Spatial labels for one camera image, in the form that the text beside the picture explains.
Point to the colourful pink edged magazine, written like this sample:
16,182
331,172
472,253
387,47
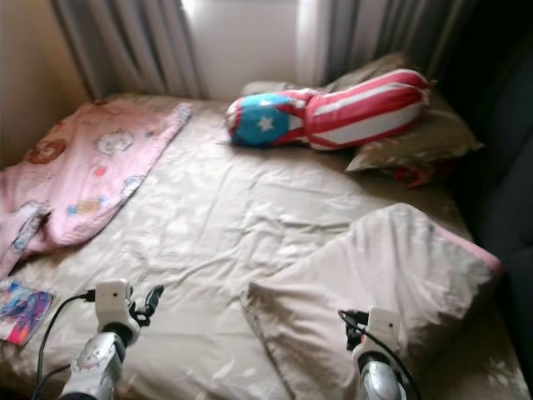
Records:
23,312

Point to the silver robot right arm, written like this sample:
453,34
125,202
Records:
379,383

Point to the big beige pillow pink edge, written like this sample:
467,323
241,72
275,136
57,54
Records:
375,283

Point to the beige leaf print bed sheet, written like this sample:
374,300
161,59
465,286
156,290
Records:
216,225

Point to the pink cartoon print blanket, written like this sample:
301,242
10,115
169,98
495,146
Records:
92,167

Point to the red crumpled cloth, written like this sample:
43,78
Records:
412,175

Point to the red white striped cushion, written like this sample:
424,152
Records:
366,108

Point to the grey pleated curtain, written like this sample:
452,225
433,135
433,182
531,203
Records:
133,46
383,33

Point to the bright window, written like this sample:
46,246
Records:
250,42

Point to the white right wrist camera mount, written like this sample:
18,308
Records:
385,325

